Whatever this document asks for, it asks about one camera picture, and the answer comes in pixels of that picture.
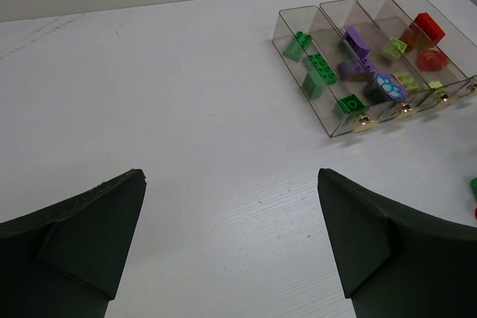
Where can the green lego brick cluster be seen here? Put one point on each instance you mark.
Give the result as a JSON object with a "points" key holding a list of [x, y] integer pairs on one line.
{"points": [[473, 186]]}

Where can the pale yellow lego brick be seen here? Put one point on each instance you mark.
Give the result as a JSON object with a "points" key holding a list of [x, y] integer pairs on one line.
{"points": [[435, 84]]}

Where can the red lego brick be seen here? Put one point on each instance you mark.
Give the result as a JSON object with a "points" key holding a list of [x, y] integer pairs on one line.
{"points": [[430, 28]]}

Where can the clear container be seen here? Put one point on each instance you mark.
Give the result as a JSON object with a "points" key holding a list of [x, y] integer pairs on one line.
{"points": [[345, 13], [441, 47], [392, 21], [309, 46]]}

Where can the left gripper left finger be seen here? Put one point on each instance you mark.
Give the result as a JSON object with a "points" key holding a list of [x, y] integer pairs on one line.
{"points": [[67, 259]]}

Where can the light green lego brick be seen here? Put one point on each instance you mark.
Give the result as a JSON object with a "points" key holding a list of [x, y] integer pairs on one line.
{"points": [[394, 49]]}

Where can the long green lego brick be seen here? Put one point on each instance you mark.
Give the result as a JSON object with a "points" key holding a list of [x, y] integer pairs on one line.
{"points": [[296, 48]]}

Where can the purple flower lego piece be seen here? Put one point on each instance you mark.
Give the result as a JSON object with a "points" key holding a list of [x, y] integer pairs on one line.
{"points": [[390, 86]]}

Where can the purple rounded lego brick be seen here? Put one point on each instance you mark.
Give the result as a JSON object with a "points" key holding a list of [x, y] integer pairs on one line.
{"points": [[356, 69]]}

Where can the red round lego piece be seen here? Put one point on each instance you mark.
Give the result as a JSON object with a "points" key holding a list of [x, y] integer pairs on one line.
{"points": [[431, 60]]}

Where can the pale green lego brick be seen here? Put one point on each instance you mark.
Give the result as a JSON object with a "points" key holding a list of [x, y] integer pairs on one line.
{"points": [[407, 80]]}

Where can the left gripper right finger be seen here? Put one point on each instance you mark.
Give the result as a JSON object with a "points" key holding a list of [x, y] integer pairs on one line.
{"points": [[393, 260]]}

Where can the green square lego brick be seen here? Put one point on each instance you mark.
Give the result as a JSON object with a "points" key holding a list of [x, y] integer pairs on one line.
{"points": [[313, 85]]}

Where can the green lego plate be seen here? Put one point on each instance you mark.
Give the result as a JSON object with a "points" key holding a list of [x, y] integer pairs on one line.
{"points": [[316, 62]]}

